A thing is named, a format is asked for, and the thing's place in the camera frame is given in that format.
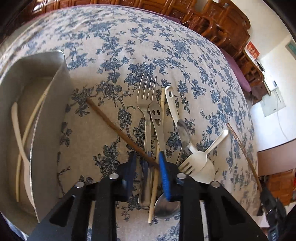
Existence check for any steel smiley face spoon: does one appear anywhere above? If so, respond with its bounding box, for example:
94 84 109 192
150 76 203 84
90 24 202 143
148 100 180 219

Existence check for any white plastic fork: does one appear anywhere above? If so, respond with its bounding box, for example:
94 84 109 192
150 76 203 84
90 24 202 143
179 130 228 175

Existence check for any white plastic soup spoon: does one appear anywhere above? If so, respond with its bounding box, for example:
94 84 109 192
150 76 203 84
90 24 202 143
165 86 220 184

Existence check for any brown wooden chopstick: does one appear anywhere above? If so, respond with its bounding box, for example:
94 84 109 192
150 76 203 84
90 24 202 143
226 123 262 193
86 98 159 169

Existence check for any small steel spoon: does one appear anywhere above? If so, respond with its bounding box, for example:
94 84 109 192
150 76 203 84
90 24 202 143
176 119 190 166

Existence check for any steel fork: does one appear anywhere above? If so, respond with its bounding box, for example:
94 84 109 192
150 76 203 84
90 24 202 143
137 73 154 208

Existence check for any white plastic knife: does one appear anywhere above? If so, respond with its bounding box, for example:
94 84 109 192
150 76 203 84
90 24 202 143
11 102 36 208

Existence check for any blue floral tablecloth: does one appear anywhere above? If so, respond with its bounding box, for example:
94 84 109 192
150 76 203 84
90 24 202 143
1 5 264 240

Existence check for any purple armchair cushion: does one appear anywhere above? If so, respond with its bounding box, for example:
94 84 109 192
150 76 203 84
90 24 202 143
220 48 251 93

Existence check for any grey metal rectangular tray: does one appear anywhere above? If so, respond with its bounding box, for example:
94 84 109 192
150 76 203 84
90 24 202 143
1 51 73 235

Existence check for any red greeting card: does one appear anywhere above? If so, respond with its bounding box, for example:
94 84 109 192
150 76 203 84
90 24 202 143
245 41 260 60

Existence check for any carved wooden armchair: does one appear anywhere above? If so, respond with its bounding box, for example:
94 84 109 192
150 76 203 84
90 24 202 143
184 1 251 59

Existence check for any long carved wooden sofa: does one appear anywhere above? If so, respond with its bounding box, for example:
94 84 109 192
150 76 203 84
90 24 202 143
30 0 197 21

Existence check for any white wall cabinet door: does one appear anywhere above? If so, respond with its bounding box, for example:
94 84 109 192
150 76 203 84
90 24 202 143
260 87 286 117

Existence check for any wall electrical panel box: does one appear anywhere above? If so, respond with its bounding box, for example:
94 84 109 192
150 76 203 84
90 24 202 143
285 40 296 59

